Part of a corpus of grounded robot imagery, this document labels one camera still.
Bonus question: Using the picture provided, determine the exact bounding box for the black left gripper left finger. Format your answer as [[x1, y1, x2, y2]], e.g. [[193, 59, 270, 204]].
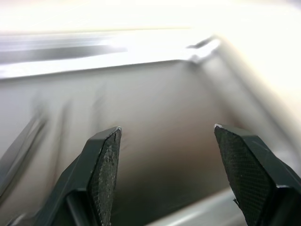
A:
[[22, 126, 123, 226]]

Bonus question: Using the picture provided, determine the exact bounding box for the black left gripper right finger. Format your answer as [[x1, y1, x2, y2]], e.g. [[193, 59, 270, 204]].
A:
[[213, 123, 301, 226]]

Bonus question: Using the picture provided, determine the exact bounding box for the silver surgical instrument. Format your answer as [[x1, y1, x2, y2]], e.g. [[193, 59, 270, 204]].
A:
[[0, 116, 48, 198]]

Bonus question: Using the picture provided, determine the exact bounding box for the metal tray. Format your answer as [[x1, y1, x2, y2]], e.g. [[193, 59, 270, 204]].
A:
[[0, 27, 301, 226]]

